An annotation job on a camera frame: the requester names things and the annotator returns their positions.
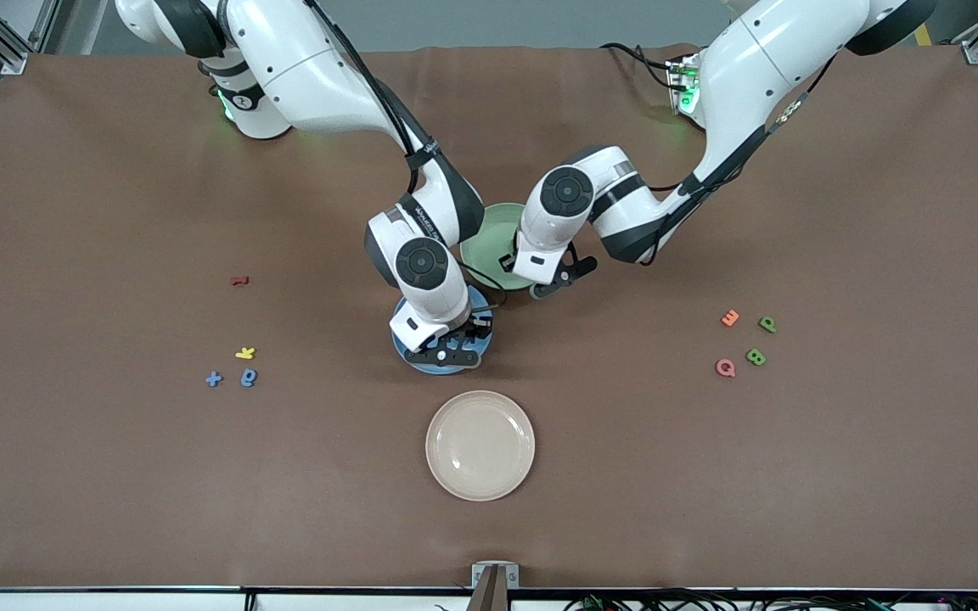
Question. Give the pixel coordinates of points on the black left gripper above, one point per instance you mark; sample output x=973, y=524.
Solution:
x=504, y=260

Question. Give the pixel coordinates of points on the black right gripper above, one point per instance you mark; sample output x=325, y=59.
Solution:
x=479, y=327

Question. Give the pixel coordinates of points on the blue foam plus sign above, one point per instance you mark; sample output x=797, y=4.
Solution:
x=214, y=379

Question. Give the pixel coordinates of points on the green foam letter B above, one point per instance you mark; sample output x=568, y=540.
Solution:
x=755, y=357

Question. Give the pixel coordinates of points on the green foam letter p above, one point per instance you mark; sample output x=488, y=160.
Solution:
x=767, y=325

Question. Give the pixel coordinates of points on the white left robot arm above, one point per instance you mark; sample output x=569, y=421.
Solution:
x=761, y=59

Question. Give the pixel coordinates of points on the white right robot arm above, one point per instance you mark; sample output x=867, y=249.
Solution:
x=302, y=68

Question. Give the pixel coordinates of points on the green plate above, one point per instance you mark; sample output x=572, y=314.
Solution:
x=480, y=246

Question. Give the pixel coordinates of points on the blue plate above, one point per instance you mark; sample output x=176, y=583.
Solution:
x=476, y=299

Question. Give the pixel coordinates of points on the beige pink plate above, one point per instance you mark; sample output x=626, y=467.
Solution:
x=480, y=445

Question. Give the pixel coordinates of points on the orange foam letter E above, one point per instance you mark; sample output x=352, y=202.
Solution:
x=727, y=318

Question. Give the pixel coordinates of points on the pink foam letter Q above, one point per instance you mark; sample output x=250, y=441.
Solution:
x=718, y=367

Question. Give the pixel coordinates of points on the brown table mat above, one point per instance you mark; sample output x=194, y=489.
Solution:
x=200, y=492

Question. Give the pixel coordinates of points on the camera stand post with bracket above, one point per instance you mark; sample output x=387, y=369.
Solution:
x=496, y=590

